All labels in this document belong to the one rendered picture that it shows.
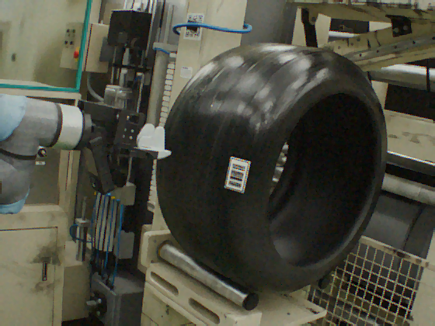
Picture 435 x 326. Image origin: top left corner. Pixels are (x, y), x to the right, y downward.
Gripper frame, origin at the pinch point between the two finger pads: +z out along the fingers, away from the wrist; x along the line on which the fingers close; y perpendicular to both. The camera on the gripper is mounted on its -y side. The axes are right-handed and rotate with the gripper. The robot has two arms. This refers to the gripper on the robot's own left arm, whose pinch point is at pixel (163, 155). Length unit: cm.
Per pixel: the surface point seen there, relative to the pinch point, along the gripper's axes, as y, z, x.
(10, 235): -40, -2, 64
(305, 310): -36, 55, -5
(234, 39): 32, 36, 28
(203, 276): -28.7, 25.4, 6.7
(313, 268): -19.3, 40.6, -13.0
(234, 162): 2.1, 9.3, -9.9
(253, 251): -15.0, 18.6, -12.1
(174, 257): -28.3, 25.5, 19.1
